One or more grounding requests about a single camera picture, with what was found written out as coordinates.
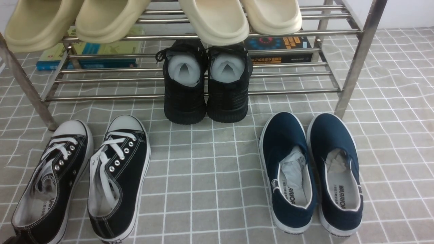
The black knit sneaker right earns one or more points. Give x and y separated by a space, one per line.
229 73

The navy slip-on shoe right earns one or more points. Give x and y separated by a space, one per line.
333 151

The silver metal shoe rack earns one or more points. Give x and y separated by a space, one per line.
335 18

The black canvas sneaker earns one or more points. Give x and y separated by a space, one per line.
117 171
42 213

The navy slip-on shoe left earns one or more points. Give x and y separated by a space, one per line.
284 154

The black book colourful cover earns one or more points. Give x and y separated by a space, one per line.
281 45

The tan foam slipper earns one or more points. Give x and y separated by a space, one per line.
107 21
37 25

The navy slip-on shoe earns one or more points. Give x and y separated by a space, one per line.
284 154
333 151

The cream foam slipper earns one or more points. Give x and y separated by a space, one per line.
217 22
274 17

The black knit sneaker left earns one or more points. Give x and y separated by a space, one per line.
185 63

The tan foam slipper far left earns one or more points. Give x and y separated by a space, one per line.
37 25

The black knit sneaker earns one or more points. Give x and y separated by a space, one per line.
185 63
229 73

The green and blue book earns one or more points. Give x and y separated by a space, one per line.
50 58

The cream foam slipper right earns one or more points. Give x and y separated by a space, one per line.
274 17

